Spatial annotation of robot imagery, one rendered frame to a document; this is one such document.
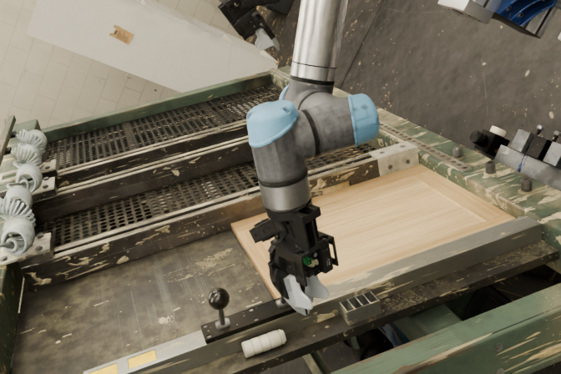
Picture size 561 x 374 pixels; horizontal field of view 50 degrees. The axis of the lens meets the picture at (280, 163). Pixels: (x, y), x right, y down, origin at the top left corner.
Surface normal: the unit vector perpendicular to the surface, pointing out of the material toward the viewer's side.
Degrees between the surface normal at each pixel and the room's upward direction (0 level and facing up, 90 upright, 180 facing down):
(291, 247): 54
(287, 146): 91
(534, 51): 0
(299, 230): 41
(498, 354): 90
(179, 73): 90
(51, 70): 90
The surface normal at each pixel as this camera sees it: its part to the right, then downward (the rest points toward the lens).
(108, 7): 0.28, 0.38
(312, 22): -0.43, 0.18
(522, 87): -0.86, -0.30
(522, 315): -0.18, -0.91
